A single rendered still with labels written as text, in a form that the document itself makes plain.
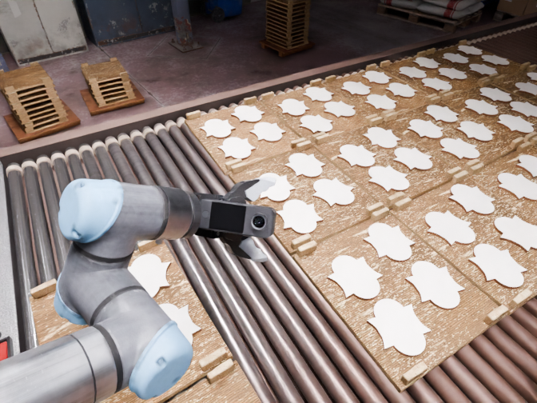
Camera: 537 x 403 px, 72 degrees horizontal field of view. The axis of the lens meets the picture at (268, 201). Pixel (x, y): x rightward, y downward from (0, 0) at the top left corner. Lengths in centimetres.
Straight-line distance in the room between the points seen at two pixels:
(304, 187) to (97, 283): 86
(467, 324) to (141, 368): 78
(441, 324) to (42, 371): 82
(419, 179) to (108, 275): 109
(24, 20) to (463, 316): 496
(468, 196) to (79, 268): 114
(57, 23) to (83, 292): 486
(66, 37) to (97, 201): 489
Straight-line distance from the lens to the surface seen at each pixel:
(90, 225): 46
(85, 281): 51
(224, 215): 55
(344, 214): 116
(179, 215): 51
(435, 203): 128
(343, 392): 88
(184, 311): 94
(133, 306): 47
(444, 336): 98
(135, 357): 44
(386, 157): 143
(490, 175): 149
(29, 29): 523
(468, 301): 106
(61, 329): 102
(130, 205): 47
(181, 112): 168
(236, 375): 86
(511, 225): 130
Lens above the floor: 173
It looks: 43 degrees down
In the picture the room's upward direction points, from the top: straight up
